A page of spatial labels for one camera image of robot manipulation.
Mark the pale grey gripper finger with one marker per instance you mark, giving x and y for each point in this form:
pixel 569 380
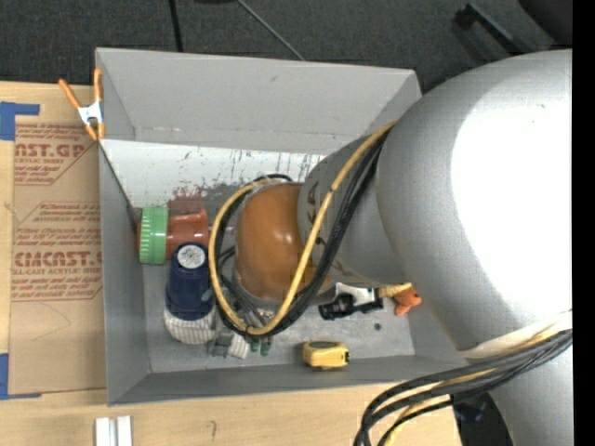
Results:
pixel 224 337
pixel 218 351

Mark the white striped cloth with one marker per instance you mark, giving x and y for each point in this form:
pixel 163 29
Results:
pixel 188 330

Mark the dark blue cup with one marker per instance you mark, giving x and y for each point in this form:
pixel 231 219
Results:
pixel 188 286

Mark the orange bottle with green cap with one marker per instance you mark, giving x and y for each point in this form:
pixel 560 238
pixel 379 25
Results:
pixel 183 232

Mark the yellow tape measure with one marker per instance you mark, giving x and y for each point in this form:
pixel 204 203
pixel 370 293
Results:
pixel 323 355

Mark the brown cardboard board, red print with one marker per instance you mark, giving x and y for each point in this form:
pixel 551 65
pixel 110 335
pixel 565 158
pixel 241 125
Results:
pixel 56 332

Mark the orange toy animal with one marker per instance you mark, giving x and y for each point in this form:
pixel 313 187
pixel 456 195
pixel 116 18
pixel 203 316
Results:
pixel 407 300

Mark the grey metal bin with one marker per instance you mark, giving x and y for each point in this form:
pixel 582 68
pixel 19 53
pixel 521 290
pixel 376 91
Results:
pixel 260 105

